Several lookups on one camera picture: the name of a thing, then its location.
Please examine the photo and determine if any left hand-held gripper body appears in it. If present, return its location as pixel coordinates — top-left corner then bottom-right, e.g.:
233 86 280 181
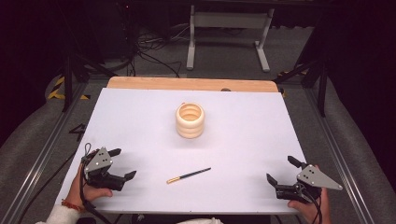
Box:
81 147 127 192

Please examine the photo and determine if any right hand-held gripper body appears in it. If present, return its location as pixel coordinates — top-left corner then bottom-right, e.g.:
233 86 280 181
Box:
275 163 344 204

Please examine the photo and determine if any black pencil with gold end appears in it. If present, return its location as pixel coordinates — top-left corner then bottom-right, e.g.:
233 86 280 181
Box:
166 167 212 185

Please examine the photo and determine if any cream ribbed pen holder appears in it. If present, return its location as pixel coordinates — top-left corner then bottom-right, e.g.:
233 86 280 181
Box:
175 102 205 140

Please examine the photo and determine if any person's right hand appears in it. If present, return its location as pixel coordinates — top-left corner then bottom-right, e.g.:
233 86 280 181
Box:
287 164 332 224

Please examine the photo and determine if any person's left hand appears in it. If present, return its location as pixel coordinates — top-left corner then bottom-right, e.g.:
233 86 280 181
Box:
64 163 114 210

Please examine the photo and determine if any white table board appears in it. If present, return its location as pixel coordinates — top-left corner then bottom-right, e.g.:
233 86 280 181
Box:
55 88 307 216

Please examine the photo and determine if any yellow black hazard tape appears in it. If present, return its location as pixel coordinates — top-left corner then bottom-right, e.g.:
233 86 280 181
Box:
47 76 92 101

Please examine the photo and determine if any black tripod stand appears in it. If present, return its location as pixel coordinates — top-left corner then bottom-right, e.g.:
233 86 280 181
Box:
274 58 329 118
61 46 110 114

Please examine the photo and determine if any wooden table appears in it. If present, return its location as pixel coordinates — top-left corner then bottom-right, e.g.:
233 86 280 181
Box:
106 77 279 93

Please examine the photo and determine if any right hand-held gripper cable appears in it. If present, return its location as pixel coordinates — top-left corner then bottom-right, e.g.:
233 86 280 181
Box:
297 182 323 224

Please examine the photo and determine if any hand-held gripper cable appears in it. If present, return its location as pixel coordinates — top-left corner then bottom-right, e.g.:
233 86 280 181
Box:
78 142 114 224
297 182 323 224

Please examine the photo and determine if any aluminium floor rail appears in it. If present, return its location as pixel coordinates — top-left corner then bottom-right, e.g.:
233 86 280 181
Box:
0 81 90 224
302 87 377 224

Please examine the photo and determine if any left hand-held gripper cable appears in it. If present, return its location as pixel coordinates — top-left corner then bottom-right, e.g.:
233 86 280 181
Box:
78 142 114 224

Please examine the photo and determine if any orange bead bracelet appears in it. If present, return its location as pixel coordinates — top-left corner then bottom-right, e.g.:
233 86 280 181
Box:
61 199 86 214

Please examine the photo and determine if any bundle of floor cables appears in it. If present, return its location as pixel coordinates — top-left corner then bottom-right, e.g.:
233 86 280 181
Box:
132 23 191 78

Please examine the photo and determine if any white metal desk frame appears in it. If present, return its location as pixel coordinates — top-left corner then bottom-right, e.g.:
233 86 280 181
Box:
186 4 276 73

